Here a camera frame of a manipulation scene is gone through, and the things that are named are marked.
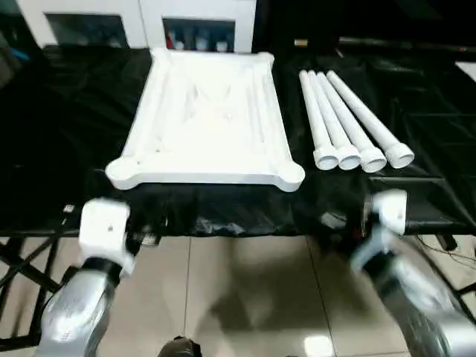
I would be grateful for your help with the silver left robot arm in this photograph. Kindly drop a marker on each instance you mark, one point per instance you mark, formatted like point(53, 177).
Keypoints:
point(74, 305)

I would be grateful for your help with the white plastic table top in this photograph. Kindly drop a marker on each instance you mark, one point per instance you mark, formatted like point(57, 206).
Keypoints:
point(204, 111)

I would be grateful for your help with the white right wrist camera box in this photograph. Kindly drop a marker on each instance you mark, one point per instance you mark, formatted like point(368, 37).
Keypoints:
point(390, 208)

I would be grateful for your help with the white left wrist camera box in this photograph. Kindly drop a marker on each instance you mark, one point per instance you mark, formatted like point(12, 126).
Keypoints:
point(104, 227)

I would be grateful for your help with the dark robot body part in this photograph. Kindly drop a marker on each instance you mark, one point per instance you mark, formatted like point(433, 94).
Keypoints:
point(180, 347)

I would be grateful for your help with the white cabinet with glass doors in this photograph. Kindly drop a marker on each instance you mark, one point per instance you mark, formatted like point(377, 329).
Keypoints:
point(137, 22)

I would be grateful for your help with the white flat sheet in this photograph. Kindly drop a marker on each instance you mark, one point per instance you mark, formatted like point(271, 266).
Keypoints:
point(466, 70)

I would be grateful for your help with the black work mat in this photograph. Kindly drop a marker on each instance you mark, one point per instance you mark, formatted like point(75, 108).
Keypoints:
point(74, 148)

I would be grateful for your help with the red bottle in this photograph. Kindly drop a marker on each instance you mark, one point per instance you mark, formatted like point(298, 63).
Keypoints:
point(170, 39)

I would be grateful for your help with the black folding table frame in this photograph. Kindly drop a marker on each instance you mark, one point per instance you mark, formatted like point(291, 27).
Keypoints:
point(26, 260)

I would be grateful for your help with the white plastic table leg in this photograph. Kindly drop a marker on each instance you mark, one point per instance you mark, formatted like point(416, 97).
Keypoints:
point(347, 119)
point(368, 119)
point(329, 115)
point(314, 111)

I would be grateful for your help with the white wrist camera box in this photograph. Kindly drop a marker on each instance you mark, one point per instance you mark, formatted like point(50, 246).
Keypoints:
point(104, 227)
point(390, 208)

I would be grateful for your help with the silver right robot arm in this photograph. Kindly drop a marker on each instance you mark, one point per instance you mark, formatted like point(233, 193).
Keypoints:
point(409, 297)

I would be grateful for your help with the small grey connector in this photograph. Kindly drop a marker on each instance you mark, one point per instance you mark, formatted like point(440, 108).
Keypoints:
point(68, 208)

